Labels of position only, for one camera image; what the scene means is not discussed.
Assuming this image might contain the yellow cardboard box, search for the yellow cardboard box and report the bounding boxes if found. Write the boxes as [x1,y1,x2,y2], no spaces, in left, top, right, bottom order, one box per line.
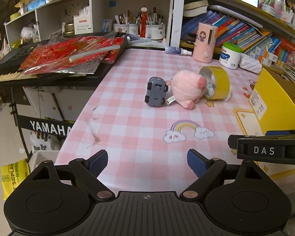
[248,67,295,195]

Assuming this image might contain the pink plush pig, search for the pink plush pig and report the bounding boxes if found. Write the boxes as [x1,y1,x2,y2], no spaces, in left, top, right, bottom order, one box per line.
[168,70,207,110]

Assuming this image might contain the white quilted pouch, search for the white quilted pouch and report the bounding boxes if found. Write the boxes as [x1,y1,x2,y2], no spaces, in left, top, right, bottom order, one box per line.
[240,53,263,74]

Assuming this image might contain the black keyboard stand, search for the black keyboard stand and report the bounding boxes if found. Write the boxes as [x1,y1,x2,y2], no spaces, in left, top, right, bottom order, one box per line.
[10,88,75,163]

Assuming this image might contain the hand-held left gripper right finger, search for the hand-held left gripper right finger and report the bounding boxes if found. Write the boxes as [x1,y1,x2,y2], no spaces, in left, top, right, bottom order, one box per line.
[179,149,272,201]

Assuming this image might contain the white pen holder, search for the white pen holder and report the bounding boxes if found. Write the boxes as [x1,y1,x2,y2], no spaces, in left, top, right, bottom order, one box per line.
[113,23,140,35]
[145,23,166,40]

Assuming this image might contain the clear plastic bag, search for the clear plastic bag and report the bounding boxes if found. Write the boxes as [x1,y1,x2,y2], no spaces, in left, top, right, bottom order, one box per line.
[21,25,41,42]

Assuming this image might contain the white drawer cabinet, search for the white drawer cabinet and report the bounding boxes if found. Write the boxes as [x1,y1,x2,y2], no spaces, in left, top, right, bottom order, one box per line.
[25,87,89,123]

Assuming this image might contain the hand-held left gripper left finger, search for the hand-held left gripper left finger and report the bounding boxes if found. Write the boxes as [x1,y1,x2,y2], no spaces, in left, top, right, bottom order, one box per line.
[31,149,115,201]

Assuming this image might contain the yellow tape roll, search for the yellow tape roll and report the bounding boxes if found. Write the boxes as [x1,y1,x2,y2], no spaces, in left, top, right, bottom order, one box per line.
[199,66,231,101]

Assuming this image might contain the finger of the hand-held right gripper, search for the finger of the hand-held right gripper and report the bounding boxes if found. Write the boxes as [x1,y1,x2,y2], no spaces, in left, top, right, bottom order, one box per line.
[228,134,295,166]
[265,129,295,136]

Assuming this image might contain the yellow plastic bag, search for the yellow plastic bag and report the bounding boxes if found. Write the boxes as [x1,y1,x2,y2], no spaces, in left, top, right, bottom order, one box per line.
[0,159,31,201]

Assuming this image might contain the grey toy car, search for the grey toy car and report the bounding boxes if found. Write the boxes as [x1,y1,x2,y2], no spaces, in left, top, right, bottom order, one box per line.
[145,77,170,108]

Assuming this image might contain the white shelf unit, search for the white shelf unit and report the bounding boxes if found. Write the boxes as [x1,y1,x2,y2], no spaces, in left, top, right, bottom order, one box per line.
[4,0,186,53]

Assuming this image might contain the blue packet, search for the blue packet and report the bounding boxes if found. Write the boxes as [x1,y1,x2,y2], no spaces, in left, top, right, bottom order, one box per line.
[27,0,49,11]

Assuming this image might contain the small spray bottle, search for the small spray bottle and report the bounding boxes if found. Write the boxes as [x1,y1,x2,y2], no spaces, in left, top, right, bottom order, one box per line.
[165,46,193,56]

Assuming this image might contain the pink checked tablecloth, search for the pink checked tablecloth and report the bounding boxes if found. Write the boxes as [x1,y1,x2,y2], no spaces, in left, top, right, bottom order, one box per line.
[54,48,295,195]

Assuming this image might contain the pile of red decoration packets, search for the pile of red decoration packets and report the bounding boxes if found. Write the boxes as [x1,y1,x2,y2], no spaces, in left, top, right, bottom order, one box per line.
[20,36,127,75]

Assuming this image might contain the white drinking straws box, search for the white drinking straws box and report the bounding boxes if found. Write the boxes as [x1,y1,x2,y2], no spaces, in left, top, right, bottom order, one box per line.
[73,15,94,35]

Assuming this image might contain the red tassel doll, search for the red tassel doll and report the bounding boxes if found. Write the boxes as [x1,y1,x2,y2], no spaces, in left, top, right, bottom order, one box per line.
[140,6,148,38]

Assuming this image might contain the red boxed dictionaries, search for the red boxed dictionaries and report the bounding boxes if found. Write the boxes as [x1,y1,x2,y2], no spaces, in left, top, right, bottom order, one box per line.
[275,39,295,65]

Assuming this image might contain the black electronic keyboard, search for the black electronic keyboard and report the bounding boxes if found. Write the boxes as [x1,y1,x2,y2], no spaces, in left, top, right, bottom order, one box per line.
[0,33,129,89]

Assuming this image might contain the wooden bookshelf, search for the wooden bookshelf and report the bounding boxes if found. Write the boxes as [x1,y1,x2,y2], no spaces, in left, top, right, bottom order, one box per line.
[184,0,295,54]

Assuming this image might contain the pink humidifier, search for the pink humidifier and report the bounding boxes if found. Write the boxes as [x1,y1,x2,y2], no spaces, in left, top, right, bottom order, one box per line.
[192,22,218,63]

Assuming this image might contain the row of leaning books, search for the row of leaning books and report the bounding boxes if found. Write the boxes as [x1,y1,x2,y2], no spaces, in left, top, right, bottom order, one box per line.
[181,10,281,54]

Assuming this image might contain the thick book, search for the thick book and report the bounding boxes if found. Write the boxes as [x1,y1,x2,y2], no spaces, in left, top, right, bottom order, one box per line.
[183,0,209,18]

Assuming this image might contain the white jar green lid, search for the white jar green lid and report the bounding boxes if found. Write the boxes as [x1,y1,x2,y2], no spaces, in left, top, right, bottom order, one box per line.
[219,42,243,70]

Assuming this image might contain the white printed plastic bag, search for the white printed plastic bag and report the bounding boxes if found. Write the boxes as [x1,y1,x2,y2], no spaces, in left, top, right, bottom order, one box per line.
[29,130,62,153]

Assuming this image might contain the white orange medicine box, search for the white orange medicine box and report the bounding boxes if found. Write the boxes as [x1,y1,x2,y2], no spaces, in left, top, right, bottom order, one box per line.
[249,50,263,61]
[259,52,278,65]

